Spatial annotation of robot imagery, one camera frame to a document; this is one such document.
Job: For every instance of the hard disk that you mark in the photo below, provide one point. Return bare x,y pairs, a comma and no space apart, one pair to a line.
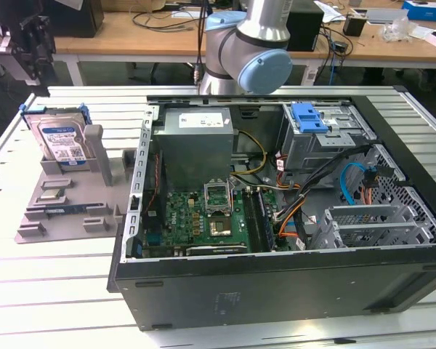
60,138

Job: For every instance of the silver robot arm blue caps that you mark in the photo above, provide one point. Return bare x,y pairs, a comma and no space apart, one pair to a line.
240,47

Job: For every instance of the blue disk bay latch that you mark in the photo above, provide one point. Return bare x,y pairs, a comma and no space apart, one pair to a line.
309,118

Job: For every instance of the metal disk bay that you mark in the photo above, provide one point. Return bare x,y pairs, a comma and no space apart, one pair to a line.
312,152

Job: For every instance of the large black box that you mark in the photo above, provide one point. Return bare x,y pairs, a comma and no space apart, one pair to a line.
76,18

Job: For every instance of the wooden desk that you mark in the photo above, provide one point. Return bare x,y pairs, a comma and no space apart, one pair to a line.
131,43

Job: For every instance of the CPU chip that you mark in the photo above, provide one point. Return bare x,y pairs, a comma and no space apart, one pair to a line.
51,194

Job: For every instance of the grey parts rack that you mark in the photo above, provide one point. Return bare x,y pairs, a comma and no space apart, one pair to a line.
80,192

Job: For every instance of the RAM stick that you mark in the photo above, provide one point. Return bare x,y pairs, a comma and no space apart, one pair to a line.
67,209

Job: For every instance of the grey power supply unit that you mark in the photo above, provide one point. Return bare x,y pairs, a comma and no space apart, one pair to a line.
192,152

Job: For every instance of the green motherboard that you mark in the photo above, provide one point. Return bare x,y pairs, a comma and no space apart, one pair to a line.
181,218

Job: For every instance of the CPU socket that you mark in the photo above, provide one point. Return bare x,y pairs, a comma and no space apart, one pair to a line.
219,227

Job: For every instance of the black RAM slot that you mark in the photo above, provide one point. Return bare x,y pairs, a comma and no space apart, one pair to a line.
250,218
267,218

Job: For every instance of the small black box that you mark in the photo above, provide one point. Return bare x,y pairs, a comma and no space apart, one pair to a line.
305,29

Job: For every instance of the black PC case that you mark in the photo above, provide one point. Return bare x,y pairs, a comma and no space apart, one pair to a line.
240,291

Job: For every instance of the grey tray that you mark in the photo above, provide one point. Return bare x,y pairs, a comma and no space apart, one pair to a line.
387,15

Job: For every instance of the clear plastic bag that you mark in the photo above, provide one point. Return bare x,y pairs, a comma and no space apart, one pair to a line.
397,29

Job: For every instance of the grey metal drive cage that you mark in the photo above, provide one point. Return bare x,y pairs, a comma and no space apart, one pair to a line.
367,225

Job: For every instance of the white box black inlay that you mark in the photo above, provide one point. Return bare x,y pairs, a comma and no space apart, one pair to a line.
427,36

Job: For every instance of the blue cardboard box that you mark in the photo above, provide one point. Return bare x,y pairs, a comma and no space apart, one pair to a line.
427,12

